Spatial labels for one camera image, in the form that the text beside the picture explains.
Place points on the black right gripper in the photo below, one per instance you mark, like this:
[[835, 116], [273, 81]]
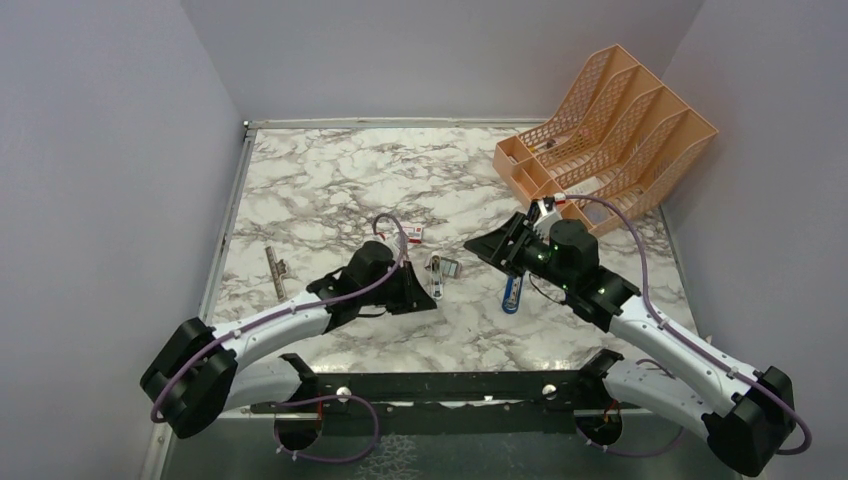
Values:
[[494, 246]]

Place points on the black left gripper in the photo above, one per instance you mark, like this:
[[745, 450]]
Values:
[[413, 296]]

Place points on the staple box tray with staples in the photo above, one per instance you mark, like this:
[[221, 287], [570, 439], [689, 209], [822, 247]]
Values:
[[450, 268]]

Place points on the red white staple box sleeve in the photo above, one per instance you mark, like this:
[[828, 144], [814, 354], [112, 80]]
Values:
[[413, 233]]

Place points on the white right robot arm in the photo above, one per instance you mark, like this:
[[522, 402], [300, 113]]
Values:
[[743, 414]]

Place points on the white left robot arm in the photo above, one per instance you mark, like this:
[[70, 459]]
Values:
[[203, 371]]

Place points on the peach plastic desk organizer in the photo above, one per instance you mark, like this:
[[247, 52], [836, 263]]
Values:
[[616, 146]]

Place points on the metal stapler magazine rail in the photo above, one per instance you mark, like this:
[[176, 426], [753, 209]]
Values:
[[278, 270]]

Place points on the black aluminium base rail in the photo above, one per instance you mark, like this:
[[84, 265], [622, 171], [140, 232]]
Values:
[[454, 403]]

